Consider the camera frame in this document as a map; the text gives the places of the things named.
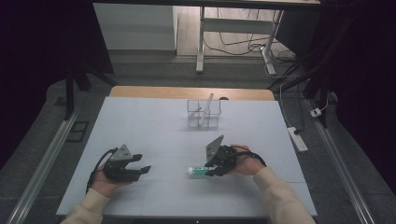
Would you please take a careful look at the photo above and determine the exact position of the green and white glue stick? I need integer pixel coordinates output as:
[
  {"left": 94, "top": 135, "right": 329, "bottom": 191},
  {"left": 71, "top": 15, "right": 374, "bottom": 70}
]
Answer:
[{"left": 188, "top": 166, "right": 216, "bottom": 175}]

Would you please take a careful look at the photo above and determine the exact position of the white-legged desk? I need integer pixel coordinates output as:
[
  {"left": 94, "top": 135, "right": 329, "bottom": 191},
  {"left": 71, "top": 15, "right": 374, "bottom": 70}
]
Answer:
[{"left": 92, "top": 0, "right": 321, "bottom": 76}]

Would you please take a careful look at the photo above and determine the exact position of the white power strip cable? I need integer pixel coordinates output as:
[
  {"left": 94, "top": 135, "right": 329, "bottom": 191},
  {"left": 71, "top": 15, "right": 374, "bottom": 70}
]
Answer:
[{"left": 278, "top": 82, "right": 293, "bottom": 129}]

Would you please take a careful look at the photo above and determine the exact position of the right hand-held gripper cable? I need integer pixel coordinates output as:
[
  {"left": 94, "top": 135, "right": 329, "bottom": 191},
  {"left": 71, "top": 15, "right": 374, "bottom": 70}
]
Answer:
[{"left": 234, "top": 150, "right": 268, "bottom": 168}]

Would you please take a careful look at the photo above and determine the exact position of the left hand-held gripper cable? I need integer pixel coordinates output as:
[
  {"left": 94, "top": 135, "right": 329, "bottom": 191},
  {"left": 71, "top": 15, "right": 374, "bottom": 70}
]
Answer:
[{"left": 85, "top": 147, "right": 120, "bottom": 194}]

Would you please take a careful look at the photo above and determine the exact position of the hand-held gripper cable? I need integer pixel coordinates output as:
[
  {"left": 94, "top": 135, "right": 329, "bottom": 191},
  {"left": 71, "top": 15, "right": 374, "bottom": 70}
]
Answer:
[
  {"left": 234, "top": 150, "right": 268, "bottom": 168},
  {"left": 85, "top": 147, "right": 120, "bottom": 194}
]

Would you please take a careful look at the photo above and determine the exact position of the aluminium rail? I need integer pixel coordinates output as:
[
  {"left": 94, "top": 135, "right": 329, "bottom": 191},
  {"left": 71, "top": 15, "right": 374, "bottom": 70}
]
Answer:
[
  {"left": 306, "top": 99, "right": 376, "bottom": 224},
  {"left": 6, "top": 108, "right": 80, "bottom": 224}
]

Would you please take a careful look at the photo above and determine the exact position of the black metal stand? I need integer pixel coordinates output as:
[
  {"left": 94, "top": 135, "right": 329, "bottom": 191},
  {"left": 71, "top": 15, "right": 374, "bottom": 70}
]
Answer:
[{"left": 268, "top": 12, "right": 362, "bottom": 129}]

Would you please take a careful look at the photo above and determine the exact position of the clear acrylic organizer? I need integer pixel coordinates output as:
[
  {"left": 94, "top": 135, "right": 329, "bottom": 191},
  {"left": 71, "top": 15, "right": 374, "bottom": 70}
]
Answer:
[{"left": 186, "top": 98, "right": 222, "bottom": 129}]

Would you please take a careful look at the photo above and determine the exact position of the white marker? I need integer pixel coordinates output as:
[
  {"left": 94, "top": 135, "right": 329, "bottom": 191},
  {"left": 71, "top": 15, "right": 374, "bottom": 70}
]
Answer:
[{"left": 199, "top": 92, "right": 215, "bottom": 127}]

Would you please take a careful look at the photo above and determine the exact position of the white cabinet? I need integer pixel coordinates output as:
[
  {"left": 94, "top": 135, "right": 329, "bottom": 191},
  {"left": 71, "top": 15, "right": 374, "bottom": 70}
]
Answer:
[{"left": 92, "top": 3, "right": 179, "bottom": 51}]

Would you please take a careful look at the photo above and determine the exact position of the white table mat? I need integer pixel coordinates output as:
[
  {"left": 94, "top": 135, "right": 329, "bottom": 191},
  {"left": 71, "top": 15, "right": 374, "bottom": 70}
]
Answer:
[{"left": 55, "top": 96, "right": 318, "bottom": 217}]

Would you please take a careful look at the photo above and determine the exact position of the tangle of floor cables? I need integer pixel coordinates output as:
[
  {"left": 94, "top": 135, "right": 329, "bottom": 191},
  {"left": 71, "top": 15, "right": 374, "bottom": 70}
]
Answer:
[{"left": 204, "top": 7, "right": 297, "bottom": 63}]

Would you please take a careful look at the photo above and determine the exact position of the white power strip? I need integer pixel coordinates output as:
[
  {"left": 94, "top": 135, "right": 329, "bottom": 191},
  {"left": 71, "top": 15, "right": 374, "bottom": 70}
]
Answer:
[{"left": 287, "top": 126, "right": 309, "bottom": 153}]

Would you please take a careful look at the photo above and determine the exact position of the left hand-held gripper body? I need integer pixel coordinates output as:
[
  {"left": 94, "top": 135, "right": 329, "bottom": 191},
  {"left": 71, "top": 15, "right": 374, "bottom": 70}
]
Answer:
[{"left": 102, "top": 144, "right": 141, "bottom": 183}]

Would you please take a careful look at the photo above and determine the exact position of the dark curtain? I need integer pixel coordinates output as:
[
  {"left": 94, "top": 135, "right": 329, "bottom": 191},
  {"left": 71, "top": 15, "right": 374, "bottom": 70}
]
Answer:
[
  {"left": 320, "top": 0, "right": 396, "bottom": 194},
  {"left": 0, "top": 0, "right": 115, "bottom": 169}
]

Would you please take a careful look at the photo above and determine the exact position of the person's left hand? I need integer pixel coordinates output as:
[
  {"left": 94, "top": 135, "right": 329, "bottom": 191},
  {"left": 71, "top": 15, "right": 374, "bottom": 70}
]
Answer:
[{"left": 91, "top": 164, "right": 132, "bottom": 198}]

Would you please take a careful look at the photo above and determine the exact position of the person's right hand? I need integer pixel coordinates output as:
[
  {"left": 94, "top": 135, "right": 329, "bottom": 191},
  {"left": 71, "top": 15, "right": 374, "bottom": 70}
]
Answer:
[{"left": 228, "top": 144, "right": 267, "bottom": 176}]

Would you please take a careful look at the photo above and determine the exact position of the black tripod stand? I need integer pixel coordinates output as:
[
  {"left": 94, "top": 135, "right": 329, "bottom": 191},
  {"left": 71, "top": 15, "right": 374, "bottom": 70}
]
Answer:
[{"left": 64, "top": 62, "right": 120, "bottom": 120}]

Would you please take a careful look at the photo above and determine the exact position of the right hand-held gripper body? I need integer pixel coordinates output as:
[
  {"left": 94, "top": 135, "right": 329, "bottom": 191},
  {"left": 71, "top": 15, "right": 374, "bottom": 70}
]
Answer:
[{"left": 205, "top": 133, "right": 239, "bottom": 177}]

